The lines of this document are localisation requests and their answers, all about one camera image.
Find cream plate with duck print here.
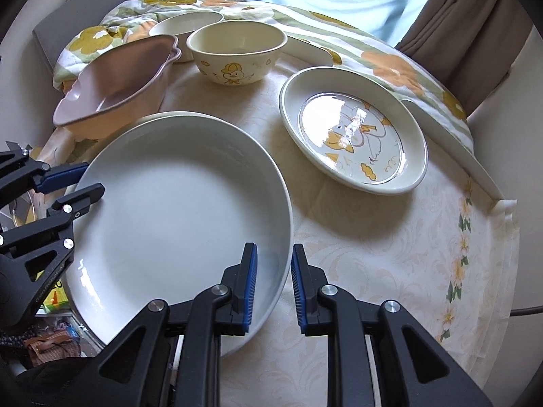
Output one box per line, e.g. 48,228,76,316
279,67,428,197

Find plain white bowl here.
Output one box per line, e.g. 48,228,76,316
148,11,225,63

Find white raised table rim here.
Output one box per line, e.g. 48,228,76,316
285,36,516,221

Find grey cushion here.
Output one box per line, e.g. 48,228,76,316
32,0,187,73

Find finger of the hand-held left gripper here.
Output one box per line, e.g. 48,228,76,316
0,142,92,205
0,183,106,335

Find pink bowl with wavy rim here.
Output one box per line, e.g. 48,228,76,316
53,34,182,140

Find brown curtain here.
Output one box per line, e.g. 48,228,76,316
394,0,527,115

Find floral blanket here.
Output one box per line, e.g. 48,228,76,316
53,0,473,153

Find large white plate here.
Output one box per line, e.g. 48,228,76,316
127,111,238,136
63,114,294,357

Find brown checked bag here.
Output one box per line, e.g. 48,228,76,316
23,328,81,359

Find dark cloth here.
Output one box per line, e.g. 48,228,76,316
0,354,100,407

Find yellow packet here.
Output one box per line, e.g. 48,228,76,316
40,280,71,310

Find cream floral tablecloth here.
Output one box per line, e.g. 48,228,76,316
25,57,520,407

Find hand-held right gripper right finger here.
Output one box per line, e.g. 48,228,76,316
291,244,495,407

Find cream bowl with duck print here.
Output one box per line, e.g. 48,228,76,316
187,22,288,86

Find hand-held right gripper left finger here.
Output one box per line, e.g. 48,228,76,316
78,241,259,407

